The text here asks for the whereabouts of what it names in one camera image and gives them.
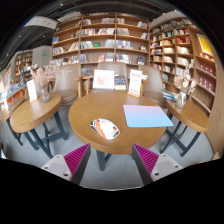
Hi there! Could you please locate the glass vase with dried flowers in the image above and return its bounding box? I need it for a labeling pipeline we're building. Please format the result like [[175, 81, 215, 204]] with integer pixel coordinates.
[[174, 69, 197, 108]]

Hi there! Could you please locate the wooden bookshelf right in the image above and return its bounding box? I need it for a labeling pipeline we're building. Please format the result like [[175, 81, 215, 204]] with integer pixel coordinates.
[[149, 17, 216, 115]]

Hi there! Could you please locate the white sign card left table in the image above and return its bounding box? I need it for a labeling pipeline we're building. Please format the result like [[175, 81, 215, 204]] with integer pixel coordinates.
[[27, 80, 37, 101]]

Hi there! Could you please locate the round wooden right table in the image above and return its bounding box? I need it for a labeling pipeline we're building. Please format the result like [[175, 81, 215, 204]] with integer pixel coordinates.
[[161, 100, 210, 157]]

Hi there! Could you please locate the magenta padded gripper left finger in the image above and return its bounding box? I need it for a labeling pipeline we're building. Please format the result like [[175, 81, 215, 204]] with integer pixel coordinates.
[[41, 143, 92, 186]]

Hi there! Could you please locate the glass vase with pink flowers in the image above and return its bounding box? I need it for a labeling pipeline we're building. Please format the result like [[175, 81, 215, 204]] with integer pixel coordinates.
[[31, 61, 59, 103]]

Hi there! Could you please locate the small wooden back table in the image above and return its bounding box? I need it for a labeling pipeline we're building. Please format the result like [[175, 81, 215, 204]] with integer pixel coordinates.
[[74, 74, 93, 98]]

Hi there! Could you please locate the distant wooden bookshelf left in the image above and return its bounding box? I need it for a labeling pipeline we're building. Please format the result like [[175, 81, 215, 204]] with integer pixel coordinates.
[[15, 51, 33, 84]]

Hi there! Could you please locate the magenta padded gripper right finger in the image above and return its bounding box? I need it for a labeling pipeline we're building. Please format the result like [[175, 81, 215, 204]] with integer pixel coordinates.
[[131, 143, 184, 186]]

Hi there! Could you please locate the beige chair left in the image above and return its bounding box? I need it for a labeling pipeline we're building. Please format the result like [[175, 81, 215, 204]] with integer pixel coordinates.
[[53, 63, 81, 105]]

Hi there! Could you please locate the dark cover book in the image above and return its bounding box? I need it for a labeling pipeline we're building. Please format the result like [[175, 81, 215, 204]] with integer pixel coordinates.
[[114, 75, 126, 90]]

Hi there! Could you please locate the yellow poster on shelf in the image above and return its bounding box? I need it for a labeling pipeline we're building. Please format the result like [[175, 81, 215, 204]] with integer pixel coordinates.
[[197, 34, 213, 55]]

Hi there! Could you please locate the white red standing sign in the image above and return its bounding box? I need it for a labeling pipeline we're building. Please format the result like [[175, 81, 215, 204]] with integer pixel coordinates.
[[128, 69, 142, 97]]

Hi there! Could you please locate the beige chair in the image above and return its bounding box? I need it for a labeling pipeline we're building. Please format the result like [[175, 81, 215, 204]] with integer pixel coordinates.
[[53, 63, 81, 105], [138, 65, 166, 108]]

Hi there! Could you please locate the round wooden table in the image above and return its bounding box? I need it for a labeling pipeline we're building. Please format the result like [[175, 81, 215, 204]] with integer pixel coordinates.
[[68, 91, 166, 171], [10, 92, 68, 158], [161, 100, 210, 157]]

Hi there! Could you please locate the pink blue gradient mouse pad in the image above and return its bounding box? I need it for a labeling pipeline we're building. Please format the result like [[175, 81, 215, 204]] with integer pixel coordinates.
[[123, 105, 173, 128]]

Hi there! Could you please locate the beige chair right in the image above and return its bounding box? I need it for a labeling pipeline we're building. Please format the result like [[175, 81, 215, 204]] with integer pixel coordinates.
[[138, 65, 166, 108]]

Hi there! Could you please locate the round wooden centre table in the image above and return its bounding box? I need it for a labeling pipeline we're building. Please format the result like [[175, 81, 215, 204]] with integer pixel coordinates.
[[68, 91, 166, 171]]

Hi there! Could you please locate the stack of books right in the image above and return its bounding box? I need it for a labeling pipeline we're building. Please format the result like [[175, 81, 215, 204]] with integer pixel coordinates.
[[162, 90, 178, 101]]

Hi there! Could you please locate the large wooden bookshelf centre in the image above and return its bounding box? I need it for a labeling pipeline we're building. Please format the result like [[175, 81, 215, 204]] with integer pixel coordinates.
[[52, 12, 149, 67]]

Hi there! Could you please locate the white orange patterned mouse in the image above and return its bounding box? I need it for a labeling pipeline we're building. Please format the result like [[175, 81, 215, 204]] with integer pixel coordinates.
[[90, 118, 120, 140]]

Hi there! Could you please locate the round wooden left table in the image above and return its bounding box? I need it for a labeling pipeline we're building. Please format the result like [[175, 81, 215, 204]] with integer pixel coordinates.
[[10, 92, 68, 158]]

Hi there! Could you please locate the white picture display board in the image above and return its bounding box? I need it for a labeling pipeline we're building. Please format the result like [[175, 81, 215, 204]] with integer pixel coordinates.
[[93, 70, 114, 89]]

